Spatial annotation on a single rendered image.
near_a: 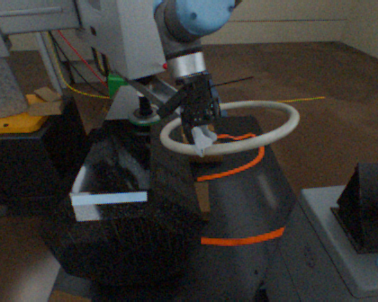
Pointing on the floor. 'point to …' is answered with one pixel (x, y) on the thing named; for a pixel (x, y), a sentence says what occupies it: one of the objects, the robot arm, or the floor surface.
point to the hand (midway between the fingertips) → (199, 152)
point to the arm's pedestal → (321, 257)
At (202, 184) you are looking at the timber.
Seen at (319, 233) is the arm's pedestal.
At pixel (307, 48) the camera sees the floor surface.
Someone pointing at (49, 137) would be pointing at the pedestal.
